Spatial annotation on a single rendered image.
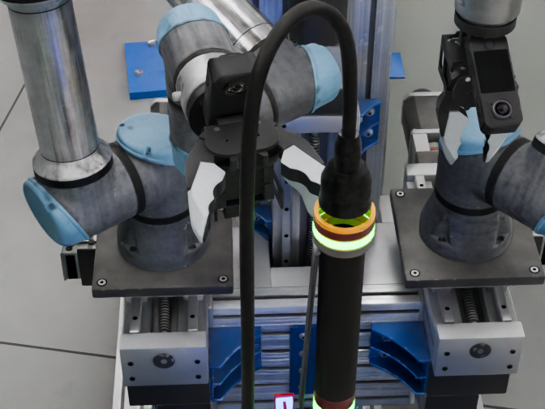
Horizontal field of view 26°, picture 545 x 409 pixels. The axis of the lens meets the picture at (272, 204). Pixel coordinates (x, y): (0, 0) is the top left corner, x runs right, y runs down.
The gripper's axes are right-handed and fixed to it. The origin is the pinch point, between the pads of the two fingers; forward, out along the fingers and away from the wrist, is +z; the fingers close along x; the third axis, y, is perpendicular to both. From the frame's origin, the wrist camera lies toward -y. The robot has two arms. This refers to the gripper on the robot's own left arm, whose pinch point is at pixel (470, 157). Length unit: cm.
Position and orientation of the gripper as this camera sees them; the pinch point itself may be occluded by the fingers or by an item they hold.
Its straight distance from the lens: 149.4
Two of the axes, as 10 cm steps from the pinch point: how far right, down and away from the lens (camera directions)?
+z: 0.0, 7.5, 6.7
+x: -9.9, 0.7, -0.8
